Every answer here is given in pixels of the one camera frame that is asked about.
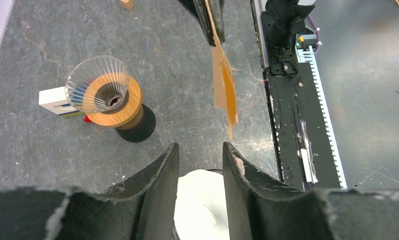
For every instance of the small wooden cube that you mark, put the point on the small wooden cube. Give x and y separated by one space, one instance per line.
127 4

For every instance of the white slotted cable duct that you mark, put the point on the white slotted cable duct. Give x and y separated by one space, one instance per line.
306 48

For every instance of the dark red black dripper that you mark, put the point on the dark red black dripper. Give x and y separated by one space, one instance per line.
140 128

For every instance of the wooden ring holder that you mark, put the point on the wooden ring holder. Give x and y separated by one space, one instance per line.
128 108

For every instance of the green toy brick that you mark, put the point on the green toy brick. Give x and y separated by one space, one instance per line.
72 115

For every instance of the white paper coffee filter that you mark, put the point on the white paper coffee filter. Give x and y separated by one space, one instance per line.
200 208

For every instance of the clear glass dripper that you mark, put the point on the clear glass dripper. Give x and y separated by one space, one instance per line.
98 84

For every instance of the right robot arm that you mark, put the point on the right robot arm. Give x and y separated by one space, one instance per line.
280 20

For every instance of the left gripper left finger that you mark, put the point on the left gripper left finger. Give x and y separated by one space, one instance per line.
141 207

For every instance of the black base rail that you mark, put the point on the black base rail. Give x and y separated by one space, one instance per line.
302 148

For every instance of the red curved plastic piece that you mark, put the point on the red curved plastic piece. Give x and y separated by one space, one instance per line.
86 119

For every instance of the single brown paper filter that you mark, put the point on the single brown paper filter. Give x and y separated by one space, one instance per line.
223 80

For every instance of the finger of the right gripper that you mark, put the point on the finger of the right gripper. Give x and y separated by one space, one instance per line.
216 8
198 9

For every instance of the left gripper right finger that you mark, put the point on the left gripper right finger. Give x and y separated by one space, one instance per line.
260 207

